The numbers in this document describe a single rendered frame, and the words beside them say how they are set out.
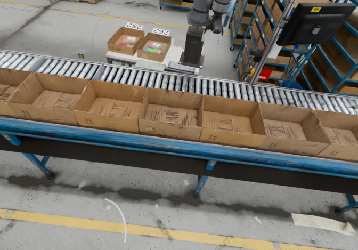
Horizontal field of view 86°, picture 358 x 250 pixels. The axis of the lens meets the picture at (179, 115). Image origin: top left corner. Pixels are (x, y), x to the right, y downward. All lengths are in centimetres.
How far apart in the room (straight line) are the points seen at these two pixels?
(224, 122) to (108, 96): 88
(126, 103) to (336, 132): 160
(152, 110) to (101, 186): 104
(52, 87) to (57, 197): 105
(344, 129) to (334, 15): 84
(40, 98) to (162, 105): 88
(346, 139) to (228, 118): 87
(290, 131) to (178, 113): 83
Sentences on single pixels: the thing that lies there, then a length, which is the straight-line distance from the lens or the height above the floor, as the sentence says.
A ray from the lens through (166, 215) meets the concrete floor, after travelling 202.
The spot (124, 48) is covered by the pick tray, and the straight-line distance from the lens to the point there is 221.
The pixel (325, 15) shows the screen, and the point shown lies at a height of 149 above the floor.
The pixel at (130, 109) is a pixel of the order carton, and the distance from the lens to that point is 145.
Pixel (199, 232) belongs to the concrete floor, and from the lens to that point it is 203.
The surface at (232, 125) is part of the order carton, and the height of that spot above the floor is 88.
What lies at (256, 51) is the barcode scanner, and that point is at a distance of 194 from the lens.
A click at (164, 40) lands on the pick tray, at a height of 79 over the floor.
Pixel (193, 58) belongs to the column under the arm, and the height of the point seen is 83.
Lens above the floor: 197
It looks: 50 degrees down
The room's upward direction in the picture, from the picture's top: 8 degrees clockwise
